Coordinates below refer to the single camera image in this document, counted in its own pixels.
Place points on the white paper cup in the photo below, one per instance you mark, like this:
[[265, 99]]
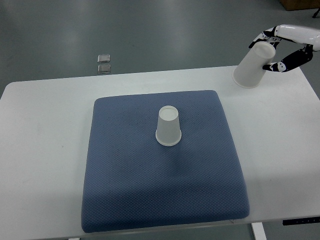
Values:
[[249, 73], [168, 132]]

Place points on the black desk control panel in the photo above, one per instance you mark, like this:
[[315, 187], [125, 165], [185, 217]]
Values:
[[301, 221]]

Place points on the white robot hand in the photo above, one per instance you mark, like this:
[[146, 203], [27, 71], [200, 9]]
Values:
[[298, 34]]

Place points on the wooden box in corner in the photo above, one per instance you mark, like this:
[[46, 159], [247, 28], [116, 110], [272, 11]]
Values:
[[294, 5]]

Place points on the black tripod leg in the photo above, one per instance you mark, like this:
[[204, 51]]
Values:
[[316, 13]]

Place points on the metal floor plate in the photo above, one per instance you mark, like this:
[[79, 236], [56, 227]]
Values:
[[104, 69], [104, 58]]

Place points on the white table leg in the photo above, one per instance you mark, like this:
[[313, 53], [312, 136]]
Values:
[[258, 231]]

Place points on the blue textured cushion mat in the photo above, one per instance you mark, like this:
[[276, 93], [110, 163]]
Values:
[[132, 181]]

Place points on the white paper cup on mat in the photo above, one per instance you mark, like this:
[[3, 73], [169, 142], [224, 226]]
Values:
[[168, 132]]

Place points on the lower metal floor plate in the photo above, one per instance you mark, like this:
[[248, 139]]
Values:
[[104, 69]]

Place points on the upper metal floor plate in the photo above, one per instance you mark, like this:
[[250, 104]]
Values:
[[104, 58]]

